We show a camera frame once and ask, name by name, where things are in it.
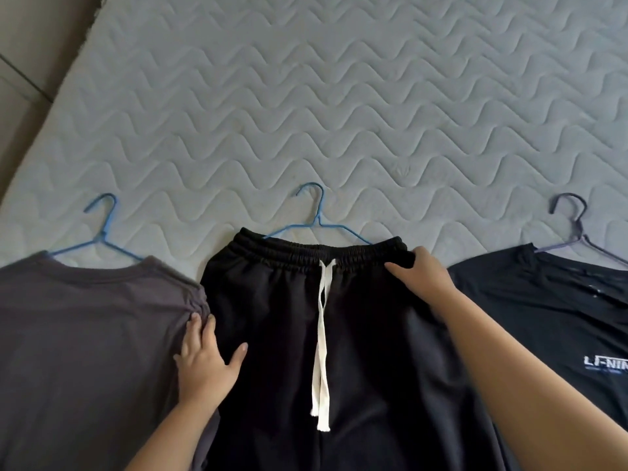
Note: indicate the dark grey t-shirt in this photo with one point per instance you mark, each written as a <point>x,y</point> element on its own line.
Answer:
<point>73,362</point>

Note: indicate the grey quilted mattress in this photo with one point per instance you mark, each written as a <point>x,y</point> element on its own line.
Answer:
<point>343,93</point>

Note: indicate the person's right thumb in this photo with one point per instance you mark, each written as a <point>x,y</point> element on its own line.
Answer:
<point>400,272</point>

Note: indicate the person's left forearm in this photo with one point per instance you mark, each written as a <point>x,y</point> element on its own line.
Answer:
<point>167,441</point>

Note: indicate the navy printed t-shirt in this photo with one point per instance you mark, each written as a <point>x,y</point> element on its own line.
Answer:
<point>539,308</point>

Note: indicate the person's left middle finger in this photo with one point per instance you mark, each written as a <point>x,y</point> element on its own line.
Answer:
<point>196,329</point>

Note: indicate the person's left hand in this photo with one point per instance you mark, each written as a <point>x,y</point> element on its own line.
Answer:
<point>203,372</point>

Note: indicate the person's right forearm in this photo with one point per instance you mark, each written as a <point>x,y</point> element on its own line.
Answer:
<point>515,387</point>

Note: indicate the person's right hand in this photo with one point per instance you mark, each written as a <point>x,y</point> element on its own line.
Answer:
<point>429,282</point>

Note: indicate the person's left thumb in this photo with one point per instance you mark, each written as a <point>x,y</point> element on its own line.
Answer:
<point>238,359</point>

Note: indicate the purple clothes hanger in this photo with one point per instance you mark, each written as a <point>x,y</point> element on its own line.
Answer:
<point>579,229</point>

